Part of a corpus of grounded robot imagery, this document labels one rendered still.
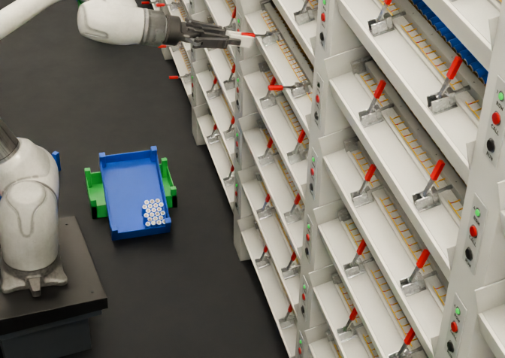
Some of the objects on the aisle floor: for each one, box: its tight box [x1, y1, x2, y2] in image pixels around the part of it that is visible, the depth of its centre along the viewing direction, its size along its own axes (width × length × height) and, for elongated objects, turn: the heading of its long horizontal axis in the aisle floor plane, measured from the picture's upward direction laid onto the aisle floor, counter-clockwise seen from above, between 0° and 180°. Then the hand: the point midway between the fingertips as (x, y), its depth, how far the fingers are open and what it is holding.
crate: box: [84, 158, 177, 219], centre depth 338 cm, size 30×20×8 cm
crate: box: [99, 146, 171, 241], centre depth 325 cm, size 30×20×8 cm
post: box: [234, 0, 265, 261], centre depth 268 cm, size 20×9×173 cm, turn 103°
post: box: [295, 0, 363, 358], centre depth 213 cm, size 20×9×173 cm, turn 103°
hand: (239, 39), depth 243 cm, fingers closed, pressing on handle
